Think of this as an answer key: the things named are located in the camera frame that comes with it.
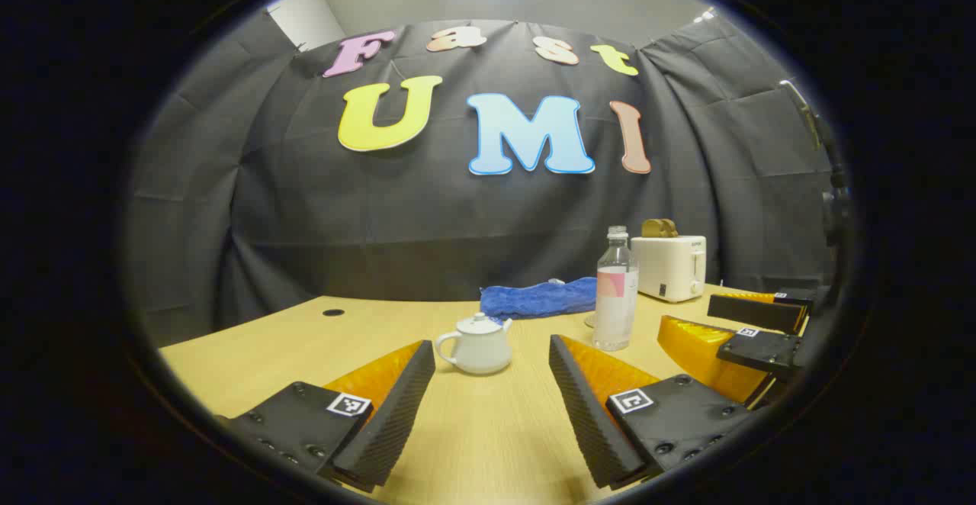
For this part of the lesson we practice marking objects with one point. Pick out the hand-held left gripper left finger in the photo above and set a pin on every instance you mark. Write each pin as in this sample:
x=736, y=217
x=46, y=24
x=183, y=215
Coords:
x=385, y=429

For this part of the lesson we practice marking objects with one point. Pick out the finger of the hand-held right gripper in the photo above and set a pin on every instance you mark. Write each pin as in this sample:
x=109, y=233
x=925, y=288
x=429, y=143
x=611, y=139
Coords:
x=762, y=348
x=751, y=313

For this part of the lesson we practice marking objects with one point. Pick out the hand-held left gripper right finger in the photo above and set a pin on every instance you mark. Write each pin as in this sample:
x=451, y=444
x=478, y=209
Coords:
x=583, y=413

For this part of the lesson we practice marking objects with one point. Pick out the clear plastic water bottle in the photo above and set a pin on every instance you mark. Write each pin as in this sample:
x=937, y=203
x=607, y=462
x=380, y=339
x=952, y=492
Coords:
x=614, y=314

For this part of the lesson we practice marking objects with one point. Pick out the white ceramic teacup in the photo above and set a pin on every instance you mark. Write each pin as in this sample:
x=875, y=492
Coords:
x=482, y=352

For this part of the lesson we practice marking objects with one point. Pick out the white toaster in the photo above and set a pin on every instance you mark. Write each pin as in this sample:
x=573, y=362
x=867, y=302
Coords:
x=667, y=265

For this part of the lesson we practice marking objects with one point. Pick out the brown bread slice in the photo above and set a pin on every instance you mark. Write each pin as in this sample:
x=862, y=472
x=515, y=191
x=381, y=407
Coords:
x=671, y=229
x=652, y=228

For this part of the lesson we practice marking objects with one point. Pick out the blue towel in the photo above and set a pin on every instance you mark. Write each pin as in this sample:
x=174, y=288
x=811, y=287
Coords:
x=537, y=299

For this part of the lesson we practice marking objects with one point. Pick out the black backdrop cloth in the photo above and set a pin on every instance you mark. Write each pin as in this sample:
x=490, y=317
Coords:
x=381, y=207

